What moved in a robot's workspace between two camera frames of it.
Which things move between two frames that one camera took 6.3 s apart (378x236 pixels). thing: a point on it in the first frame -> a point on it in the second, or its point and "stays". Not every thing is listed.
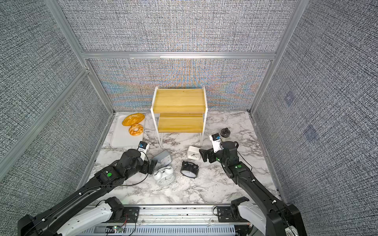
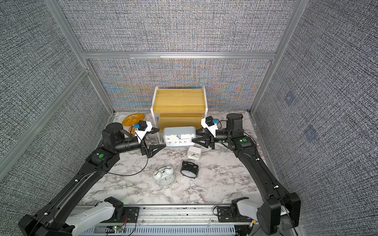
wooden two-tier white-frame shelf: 179,111 stays
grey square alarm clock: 163,159 -> 179,136
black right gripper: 211,153 -> 211,141
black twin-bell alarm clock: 189,169 stays
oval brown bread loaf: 133,119 stays
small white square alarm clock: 193,152 stays
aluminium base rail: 173,215 stays
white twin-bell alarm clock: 164,176 stays
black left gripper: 152,165 -> 151,147
